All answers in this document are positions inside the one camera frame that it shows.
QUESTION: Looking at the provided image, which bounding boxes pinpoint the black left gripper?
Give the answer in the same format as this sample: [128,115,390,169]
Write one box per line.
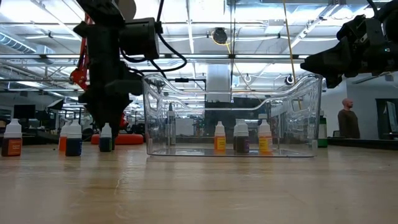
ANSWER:
[78,62,131,151]

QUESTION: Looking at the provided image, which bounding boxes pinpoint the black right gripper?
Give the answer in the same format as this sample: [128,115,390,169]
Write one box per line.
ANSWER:
[300,9,394,89]

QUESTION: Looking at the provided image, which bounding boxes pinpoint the small dark bottle green label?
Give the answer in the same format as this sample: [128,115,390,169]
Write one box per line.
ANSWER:
[99,123,113,153]

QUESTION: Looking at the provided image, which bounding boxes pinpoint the small blue dropper bottle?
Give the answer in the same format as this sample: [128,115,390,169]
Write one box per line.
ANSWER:
[65,119,83,157]

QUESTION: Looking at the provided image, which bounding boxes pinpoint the small orange dropper bottle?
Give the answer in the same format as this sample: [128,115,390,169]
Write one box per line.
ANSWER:
[58,121,70,152]

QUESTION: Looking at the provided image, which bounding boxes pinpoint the large green-capped colouring bottle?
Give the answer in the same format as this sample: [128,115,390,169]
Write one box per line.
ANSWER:
[317,110,329,149]

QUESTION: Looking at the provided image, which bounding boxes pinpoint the small brown bottle orange label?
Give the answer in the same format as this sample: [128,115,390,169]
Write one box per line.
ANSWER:
[1,118,23,157]

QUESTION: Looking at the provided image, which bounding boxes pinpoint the small yellow dropper bottle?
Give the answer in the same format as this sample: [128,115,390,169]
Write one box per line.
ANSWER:
[258,119,273,153]

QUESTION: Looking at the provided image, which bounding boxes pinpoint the small orange bottle yellow label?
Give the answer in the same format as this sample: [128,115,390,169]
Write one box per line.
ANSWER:
[213,121,227,152]

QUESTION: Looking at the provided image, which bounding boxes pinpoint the small dark bottle purple label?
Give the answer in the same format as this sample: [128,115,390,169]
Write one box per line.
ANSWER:
[235,119,251,154]

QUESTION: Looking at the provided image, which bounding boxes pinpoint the red desk lamp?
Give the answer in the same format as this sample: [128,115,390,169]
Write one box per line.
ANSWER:
[70,12,145,146]

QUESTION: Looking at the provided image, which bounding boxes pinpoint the clear plastic bin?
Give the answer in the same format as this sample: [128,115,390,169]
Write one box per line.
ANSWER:
[142,73,324,158]

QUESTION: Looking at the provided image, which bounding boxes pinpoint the person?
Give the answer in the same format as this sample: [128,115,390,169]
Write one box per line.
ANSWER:
[337,98,361,140]

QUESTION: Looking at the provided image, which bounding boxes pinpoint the black computer monitor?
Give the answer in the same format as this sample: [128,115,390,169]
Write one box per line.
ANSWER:
[12,104,37,119]

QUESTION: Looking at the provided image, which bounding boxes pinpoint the yellow cable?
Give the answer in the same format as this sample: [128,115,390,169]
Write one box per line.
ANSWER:
[281,0,302,110]

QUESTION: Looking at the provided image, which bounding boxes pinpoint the black aluminium rig frame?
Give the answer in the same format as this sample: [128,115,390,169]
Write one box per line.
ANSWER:
[0,134,398,147]

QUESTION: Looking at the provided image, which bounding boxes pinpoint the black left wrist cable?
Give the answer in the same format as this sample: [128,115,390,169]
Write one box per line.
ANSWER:
[119,0,189,78]

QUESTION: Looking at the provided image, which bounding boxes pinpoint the black ceiling cord reel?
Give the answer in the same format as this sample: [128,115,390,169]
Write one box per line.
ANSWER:
[211,27,229,45]

